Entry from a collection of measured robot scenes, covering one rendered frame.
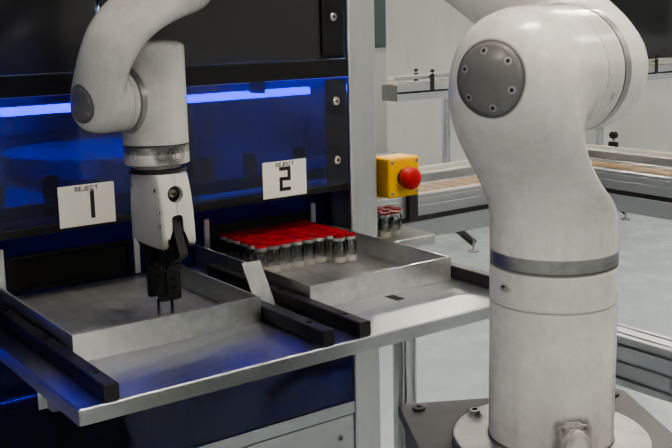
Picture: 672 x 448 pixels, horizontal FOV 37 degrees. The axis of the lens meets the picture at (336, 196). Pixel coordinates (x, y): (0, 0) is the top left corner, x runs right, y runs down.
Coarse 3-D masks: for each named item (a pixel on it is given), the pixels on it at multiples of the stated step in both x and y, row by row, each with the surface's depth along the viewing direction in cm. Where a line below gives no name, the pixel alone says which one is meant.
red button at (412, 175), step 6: (408, 168) 175; (414, 168) 175; (402, 174) 175; (408, 174) 174; (414, 174) 175; (420, 174) 176; (402, 180) 175; (408, 180) 174; (414, 180) 175; (420, 180) 176; (402, 186) 176; (408, 186) 175; (414, 186) 175
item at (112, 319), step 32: (0, 288) 139; (64, 288) 151; (96, 288) 150; (128, 288) 150; (192, 288) 147; (224, 288) 139; (32, 320) 129; (64, 320) 134; (96, 320) 134; (128, 320) 134; (160, 320) 124; (192, 320) 126; (224, 320) 129; (256, 320) 132; (96, 352) 119
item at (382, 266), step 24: (360, 240) 169; (384, 240) 164; (240, 264) 152; (336, 264) 162; (360, 264) 161; (384, 264) 161; (408, 264) 159; (432, 264) 149; (288, 288) 141; (312, 288) 137; (336, 288) 139; (360, 288) 142; (384, 288) 144; (408, 288) 147
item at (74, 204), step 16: (64, 192) 141; (80, 192) 143; (96, 192) 144; (112, 192) 145; (64, 208) 141; (80, 208) 143; (96, 208) 144; (112, 208) 146; (64, 224) 142; (80, 224) 143
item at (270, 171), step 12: (264, 168) 160; (276, 168) 162; (300, 168) 164; (264, 180) 161; (276, 180) 162; (288, 180) 163; (300, 180) 165; (264, 192) 161; (276, 192) 162; (288, 192) 164; (300, 192) 165
